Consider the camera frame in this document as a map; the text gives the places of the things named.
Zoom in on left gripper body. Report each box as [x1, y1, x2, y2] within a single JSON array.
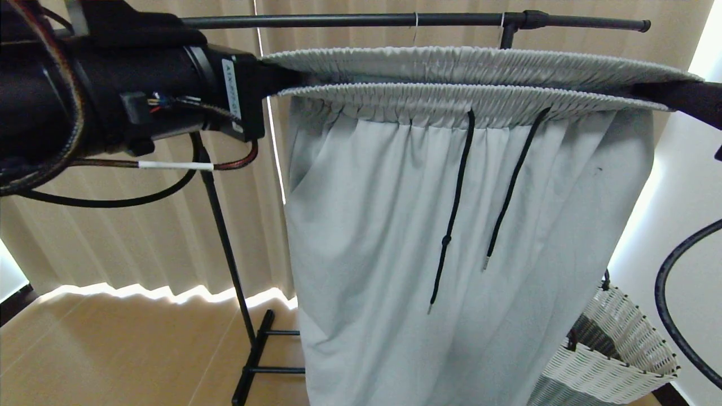
[[69, 41, 267, 158]]

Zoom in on pale grey shorts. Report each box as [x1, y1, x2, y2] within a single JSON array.
[[262, 46, 703, 406]]

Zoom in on black clothes rack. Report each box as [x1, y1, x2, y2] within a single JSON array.
[[179, 10, 652, 406]]

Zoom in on white laundry basket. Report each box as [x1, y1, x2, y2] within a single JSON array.
[[527, 270, 681, 406]]

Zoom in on beige curtain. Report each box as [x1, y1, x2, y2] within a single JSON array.
[[0, 0, 714, 299]]

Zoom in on black cable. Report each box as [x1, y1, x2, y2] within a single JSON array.
[[17, 134, 199, 209], [654, 219, 722, 391]]

